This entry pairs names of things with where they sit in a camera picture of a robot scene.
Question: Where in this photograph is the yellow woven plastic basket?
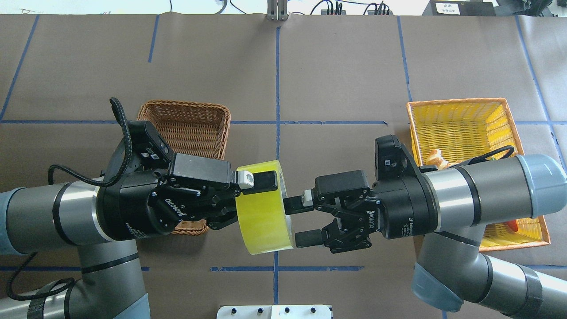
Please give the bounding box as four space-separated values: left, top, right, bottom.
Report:
407 98 551 253

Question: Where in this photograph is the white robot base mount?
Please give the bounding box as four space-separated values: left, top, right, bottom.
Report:
216 304 334 319

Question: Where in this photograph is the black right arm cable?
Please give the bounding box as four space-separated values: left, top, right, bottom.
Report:
456 145 515 167

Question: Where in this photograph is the black braided left cable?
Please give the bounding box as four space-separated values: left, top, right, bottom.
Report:
5 97 132 302

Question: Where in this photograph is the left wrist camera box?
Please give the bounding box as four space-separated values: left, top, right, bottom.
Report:
128 121 174 170

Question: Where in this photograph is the yellow-green tape roll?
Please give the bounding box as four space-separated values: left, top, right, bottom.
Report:
235 160 293 255

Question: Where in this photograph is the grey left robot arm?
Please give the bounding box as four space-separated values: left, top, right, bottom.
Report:
1 154 282 319

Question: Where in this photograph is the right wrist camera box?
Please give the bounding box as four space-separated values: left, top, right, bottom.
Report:
374 135 421 181

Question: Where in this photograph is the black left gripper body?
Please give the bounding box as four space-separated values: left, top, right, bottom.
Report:
97 153 242 241

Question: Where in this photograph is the grey metal post bracket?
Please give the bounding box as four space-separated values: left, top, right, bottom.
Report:
267 0 289 21

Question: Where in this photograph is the brown wicker basket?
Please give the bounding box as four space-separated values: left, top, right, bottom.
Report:
136 99 232 236

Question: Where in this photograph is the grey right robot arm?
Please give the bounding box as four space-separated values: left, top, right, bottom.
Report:
283 148 566 319

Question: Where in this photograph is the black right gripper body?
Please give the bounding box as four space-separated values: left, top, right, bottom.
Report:
313 170 438 253

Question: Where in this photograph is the toy croissant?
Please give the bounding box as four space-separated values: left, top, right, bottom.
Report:
425 149 452 170

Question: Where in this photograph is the black box white label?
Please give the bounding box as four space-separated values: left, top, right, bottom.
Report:
422 0 496 16

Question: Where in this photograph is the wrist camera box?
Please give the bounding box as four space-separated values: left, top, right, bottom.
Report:
128 121 174 170
374 135 421 181

